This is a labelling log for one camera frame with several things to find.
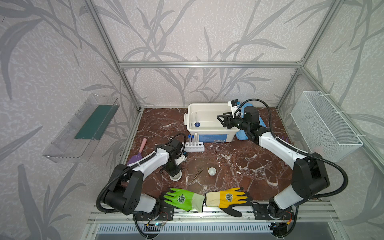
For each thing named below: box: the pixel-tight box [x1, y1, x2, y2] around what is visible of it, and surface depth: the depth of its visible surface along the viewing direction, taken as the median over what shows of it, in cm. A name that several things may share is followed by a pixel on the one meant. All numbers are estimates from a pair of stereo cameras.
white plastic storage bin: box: [183, 103, 240, 143], surface depth 98 cm
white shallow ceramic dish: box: [169, 170, 182, 182], surface depth 84 cm
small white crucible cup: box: [208, 167, 217, 176], surface depth 86 cm
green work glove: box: [159, 188, 206, 213], surface depth 78 cm
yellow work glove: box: [205, 187, 253, 217], surface depth 77 cm
